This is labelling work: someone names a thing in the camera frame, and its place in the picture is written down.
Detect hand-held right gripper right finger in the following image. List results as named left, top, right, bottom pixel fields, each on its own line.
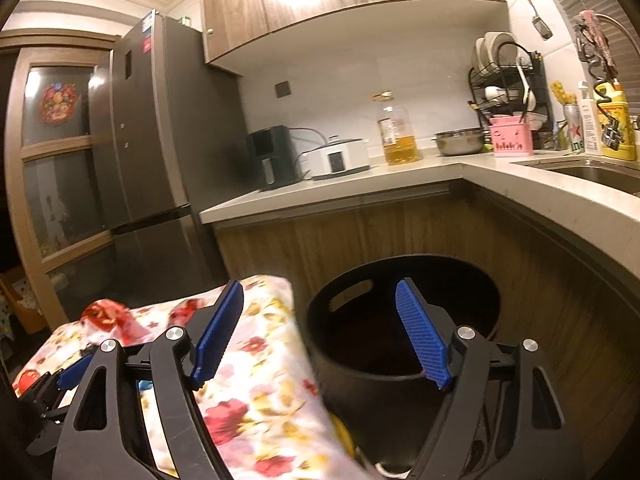
left=395, top=277, right=586, bottom=480

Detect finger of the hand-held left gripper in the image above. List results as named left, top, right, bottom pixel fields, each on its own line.
left=32, top=355, right=96, bottom=413

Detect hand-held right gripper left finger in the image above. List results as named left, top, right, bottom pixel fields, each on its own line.
left=52, top=280, right=246, bottom=480

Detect red white printed plastic bag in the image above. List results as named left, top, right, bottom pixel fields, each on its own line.
left=81, top=299, right=151, bottom=346

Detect black trash bin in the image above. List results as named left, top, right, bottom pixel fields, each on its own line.
left=306, top=255, right=502, bottom=476

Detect floral tablecloth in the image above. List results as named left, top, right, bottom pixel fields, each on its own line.
left=10, top=274, right=381, bottom=480

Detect wooden kitchen counter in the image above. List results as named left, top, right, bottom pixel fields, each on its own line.
left=199, top=150, right=640, bottom=480

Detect black air fryer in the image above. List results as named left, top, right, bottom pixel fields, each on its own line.
left=246, top=126, right=303, bottom=192

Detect cooking oil bottle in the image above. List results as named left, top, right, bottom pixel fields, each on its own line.
left=372, top=91, right=421, bottom=166

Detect white rice cooker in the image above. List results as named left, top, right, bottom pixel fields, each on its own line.
left=305, top=135, right=372, bottom=181

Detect steel bowl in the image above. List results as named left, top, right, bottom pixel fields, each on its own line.
left=432, top=129, right=487, bottom=157

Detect grey refrigerator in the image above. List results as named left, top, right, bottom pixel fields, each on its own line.
left=89, top=10, right=251, bottom=306

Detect pink box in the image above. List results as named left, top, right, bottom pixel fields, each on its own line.
left=489, top=115, right=533, bottom=158

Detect wooden glass door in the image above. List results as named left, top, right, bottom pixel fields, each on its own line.
left=0, top=30, right=123, bottom=326

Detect steel sink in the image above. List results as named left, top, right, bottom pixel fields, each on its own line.
left=510, top=157, right=640, bottom=182

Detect silver drink can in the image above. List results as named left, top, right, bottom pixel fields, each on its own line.
left=562, top=104, right=587, bottom=153

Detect white ladle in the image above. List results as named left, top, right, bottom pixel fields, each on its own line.
left=515, top=62, right=538, bottom=121

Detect white bottle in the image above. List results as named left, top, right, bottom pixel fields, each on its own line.
left=577, top=81, right=604, bottom=156

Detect colourful floral sticker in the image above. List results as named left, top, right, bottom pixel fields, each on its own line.
left=40, top=81, right=78, bottom=123

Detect black dish rack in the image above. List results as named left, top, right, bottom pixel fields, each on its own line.
left=468, top=32, right=553, bottom=151

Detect yellow bottle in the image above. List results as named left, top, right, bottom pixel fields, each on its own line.
left=594, top=80, right=637, bottom=161

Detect hanging metal spatula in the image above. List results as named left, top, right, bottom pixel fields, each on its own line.
left=510, top=0, right=555, bottom=41

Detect patterned rag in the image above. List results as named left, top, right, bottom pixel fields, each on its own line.
left=574, top=10, right=617, bottom=68

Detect chrome faucet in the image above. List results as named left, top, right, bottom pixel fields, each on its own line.
left=597, top=14, right=640, bottom=61

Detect black power cable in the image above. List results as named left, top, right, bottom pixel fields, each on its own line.
left=292, top=127, right=327, bottom=171

